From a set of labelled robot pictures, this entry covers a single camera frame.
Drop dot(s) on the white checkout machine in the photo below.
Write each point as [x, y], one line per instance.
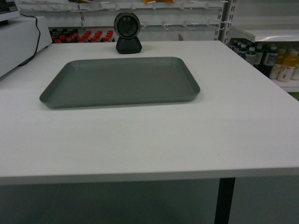
[21, 36]

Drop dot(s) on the white slotted shelf upright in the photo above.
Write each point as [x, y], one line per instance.
[225, 17]

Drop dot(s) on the dark tea bottle right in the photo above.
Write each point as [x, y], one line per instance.
[268, 61]

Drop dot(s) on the orange juice bottle left rear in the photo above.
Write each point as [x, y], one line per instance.
[277, 64]

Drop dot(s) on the white upper shelf board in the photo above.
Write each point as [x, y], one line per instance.
[266, 32]

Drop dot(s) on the grey rectangular serving tray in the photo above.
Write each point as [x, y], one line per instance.
[121, 81]

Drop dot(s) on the orange juice bottle front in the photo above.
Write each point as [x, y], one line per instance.
[288, 67]

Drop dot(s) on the black round barcode scanner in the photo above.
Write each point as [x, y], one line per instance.
[127, 27]

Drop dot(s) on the orange juice bottle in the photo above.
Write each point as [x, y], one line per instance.
[277, 64]
[288, 67]

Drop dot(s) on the black table leg near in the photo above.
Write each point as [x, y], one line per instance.
[224, 200]

